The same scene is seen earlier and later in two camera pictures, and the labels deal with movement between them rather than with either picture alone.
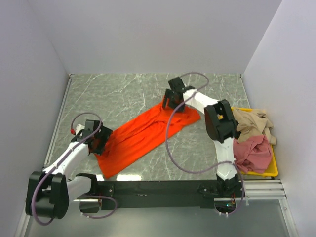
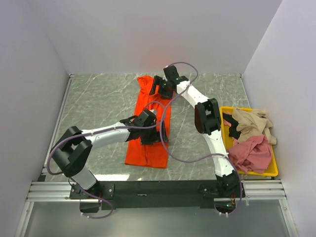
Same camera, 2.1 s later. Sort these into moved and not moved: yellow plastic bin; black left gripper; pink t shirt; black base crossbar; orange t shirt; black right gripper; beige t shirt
Moved: orange t shirt; black right gripper; black left gripper
Not moved: pink t shirt; black base crossbar; yellow plastic bin; beige t shirt
